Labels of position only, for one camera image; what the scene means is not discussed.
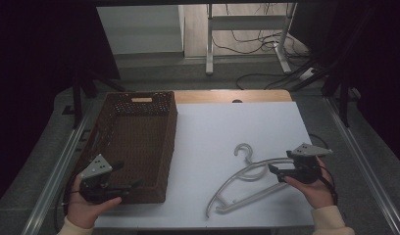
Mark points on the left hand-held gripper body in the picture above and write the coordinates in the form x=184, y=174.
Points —
x=96, y=167

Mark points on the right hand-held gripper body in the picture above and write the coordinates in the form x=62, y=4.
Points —
x=306, y=166

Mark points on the white plastic clothes hanger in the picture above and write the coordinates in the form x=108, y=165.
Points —
x=250, y=178

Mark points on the person's right hand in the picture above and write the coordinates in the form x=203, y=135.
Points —
x=314, y=193

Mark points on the person's left hand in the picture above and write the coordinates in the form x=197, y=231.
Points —
x=86, y=209

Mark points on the brown woven basket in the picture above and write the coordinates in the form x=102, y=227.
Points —
x=136, y=147

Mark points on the white table sheet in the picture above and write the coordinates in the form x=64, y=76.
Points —
x=221, y=130

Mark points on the black stand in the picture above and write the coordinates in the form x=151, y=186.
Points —
x=343, y=91
x=78, y=94

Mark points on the white power strip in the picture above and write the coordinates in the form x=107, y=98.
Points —
x=306, y=74

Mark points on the white cabinet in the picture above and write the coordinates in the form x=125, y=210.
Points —
x=139, y=29

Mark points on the metal floor rail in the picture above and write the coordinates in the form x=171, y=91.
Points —
x=57, y=169
x=364, y=163

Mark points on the white metal desk frame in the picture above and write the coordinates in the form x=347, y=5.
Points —
x=243, y=23

